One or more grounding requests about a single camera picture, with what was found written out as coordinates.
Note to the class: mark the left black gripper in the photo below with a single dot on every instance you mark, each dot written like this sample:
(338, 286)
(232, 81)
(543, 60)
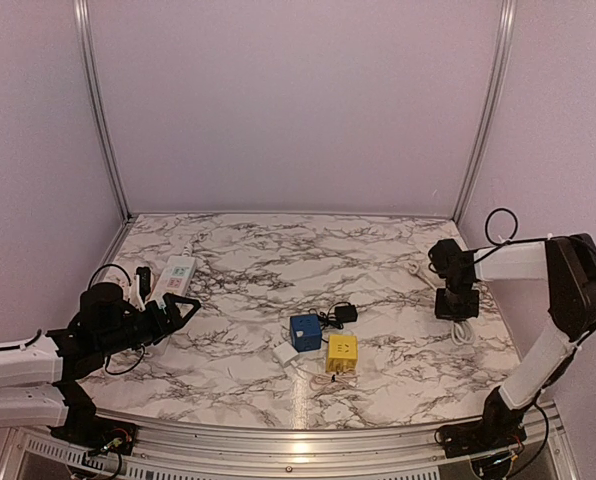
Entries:
(163, 329)

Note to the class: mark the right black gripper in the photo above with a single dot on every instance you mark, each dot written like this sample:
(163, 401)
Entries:
(442, 312)

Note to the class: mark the white multicolour power strip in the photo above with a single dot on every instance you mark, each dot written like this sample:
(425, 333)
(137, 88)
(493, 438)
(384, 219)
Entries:
(175, 278)

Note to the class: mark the white usb charger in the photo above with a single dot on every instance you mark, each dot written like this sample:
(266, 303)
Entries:
(285, 354)

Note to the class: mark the blue cube socket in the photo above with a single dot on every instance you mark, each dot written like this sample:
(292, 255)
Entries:
(305, 332)

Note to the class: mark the black power adapter with cable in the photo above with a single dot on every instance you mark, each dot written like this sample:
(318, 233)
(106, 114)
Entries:
(337, 316)

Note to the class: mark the yellow cube socket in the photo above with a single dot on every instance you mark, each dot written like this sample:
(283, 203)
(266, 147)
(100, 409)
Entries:
(342, 354)

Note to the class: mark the teal power strip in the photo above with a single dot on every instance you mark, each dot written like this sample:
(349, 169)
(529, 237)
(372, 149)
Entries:
(462, 332)

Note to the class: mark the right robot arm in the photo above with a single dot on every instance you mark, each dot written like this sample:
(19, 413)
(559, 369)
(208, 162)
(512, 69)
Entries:
(553, 276)

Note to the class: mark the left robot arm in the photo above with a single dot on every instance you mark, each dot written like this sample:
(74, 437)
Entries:
(39, 378)

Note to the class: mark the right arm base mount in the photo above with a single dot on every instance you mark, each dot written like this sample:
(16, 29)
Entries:
(474, 437)

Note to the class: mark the front aluminium rail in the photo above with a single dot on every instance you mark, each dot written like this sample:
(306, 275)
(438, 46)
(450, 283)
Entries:
(174, 450)

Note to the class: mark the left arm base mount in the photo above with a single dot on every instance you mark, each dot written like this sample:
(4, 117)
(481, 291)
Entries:
(99, 435)

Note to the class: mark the right aluminium frame post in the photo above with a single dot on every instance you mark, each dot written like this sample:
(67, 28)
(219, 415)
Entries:
(493, 93)

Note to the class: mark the aluminium frame post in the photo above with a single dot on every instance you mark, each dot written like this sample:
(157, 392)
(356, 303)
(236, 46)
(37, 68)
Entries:
(86, 42)
(493, 93)

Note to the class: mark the left aluminium frame post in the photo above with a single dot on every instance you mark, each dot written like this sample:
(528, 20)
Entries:
(86, 42)

